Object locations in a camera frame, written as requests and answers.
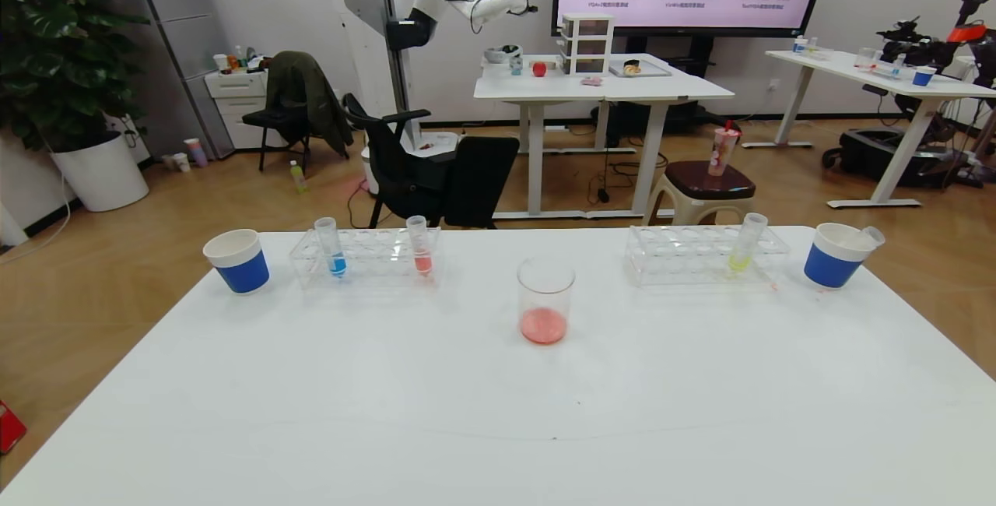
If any blue pigment test tube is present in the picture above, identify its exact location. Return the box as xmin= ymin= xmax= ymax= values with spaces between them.
xmin=314 ymin=216 xmax=348 ymax=279

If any clear glass beaker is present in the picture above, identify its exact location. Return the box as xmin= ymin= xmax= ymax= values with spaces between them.
xmin=516 ymin=257 xmax=577 ymax=346

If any clear plastic test tube rack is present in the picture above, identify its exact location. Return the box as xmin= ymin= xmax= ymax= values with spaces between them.
xmin=289 ymin=226 xmax=443 ymax=290
xmin=623 ymin=223 xmax=791 ymax=287

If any yellow pigment test tube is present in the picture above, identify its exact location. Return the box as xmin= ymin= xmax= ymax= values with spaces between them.
xmin=727 ymin=212 xmax=769 ymax=274

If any black office chair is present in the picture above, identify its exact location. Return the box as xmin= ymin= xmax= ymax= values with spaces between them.
xmin=342 ymin=92 xmax=521 ymax=230

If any white double desk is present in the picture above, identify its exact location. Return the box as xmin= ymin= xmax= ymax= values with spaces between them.
xmin=473 ymin=52 xmax=735 ymax=220

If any white desktop drawer organizer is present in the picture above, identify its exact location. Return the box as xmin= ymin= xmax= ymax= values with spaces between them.
xmin=559 ymin=12 xmax=615 ymax=76

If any brown topped plastic stool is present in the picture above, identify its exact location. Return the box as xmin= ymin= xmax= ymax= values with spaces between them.
xmin=646 ymin=160 xmax=757 ymax=227

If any grey tray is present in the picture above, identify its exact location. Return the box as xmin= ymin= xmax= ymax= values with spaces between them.
xmin=608 ymin=58 xmax=673 ymax=78

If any drink cup with red straw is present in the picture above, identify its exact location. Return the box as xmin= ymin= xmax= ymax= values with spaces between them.
xmin=707 ymin=120 xmax=742 ymax=177

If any dark green jacket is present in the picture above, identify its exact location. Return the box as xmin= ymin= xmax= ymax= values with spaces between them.
xmin=265 ymin=51 xmax=355 ymax=160

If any black four-legged chair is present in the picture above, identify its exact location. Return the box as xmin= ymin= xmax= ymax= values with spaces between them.
xmin=241 ymin=97 xmax=312 ymax=174

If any blue white paper cup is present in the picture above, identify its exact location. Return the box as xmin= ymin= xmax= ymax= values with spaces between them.
xmin=802 ymin=222 xmax=878 ymax=290
xmin=202 ymin=228 xmax=272 ymax=295

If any white drawer cabinet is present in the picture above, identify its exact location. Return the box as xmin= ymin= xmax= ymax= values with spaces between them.
xmin=204 ymin=69 xmax=282 ymax=151

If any grey tall cabinet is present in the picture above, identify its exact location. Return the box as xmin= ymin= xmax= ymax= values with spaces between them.
xmin=128 ymin=0 xmax=236 ymax=160

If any black wheeled robot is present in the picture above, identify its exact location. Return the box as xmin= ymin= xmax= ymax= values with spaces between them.
xmin=822 ymin=17 xmax=996 ymax=189

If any white standing desk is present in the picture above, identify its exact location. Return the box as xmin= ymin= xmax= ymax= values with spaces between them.
xmin=742 ymin=48 xmax=996 ymax=209

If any white plant pot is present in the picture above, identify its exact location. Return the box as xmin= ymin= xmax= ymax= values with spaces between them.
xmin=50 ymin=131 xmax=150 ymax=213

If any green potted plant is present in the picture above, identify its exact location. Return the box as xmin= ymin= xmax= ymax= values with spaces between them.
xmin=0 ymin=0 xmax=150 ymax=153

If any red box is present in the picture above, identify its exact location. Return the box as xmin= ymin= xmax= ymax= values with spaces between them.
xmin=0 ymin=399 xmax=28 ymax=456

